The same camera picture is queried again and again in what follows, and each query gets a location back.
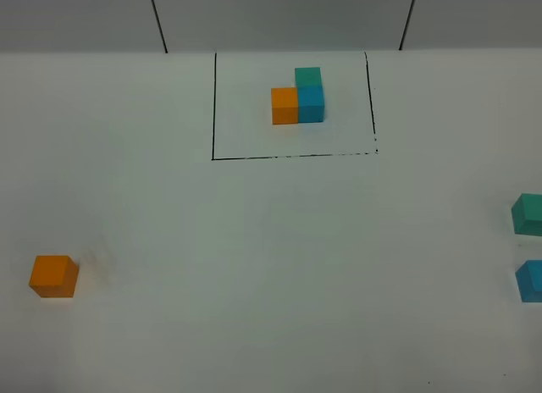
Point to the template green block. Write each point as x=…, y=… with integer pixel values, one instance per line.
x=308, y=76

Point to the template orange block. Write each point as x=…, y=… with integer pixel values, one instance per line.
x=285, y=106

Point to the template blue block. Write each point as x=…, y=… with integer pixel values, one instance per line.
x=311, y=104

